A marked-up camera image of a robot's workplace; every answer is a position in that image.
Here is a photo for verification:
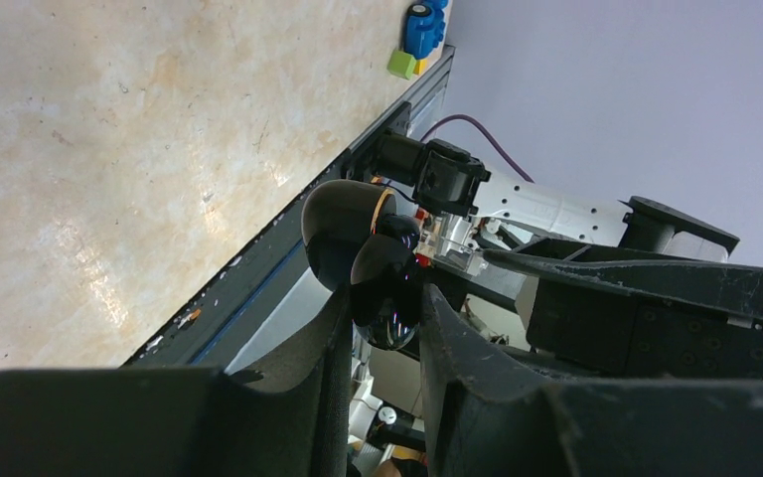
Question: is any yellow cube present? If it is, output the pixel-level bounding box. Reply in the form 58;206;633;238
413;59;428;76

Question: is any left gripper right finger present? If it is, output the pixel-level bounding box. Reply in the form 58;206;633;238
419;285;763;476

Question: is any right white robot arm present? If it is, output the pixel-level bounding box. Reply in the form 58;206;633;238
367;132;763;381

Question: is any blue toy car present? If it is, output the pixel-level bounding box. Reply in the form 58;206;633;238
402;0;449;60

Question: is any black earbud charging case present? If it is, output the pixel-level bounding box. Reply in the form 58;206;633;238
301;180;424;351

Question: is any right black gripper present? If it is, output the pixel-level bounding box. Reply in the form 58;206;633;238
484;250;763;380

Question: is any black earbud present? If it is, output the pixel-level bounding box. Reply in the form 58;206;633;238
376;215;421;251

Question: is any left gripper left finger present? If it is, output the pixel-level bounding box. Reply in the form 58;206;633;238
0;290;352;476

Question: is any green cube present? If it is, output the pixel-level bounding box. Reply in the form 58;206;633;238
386;50;417;80

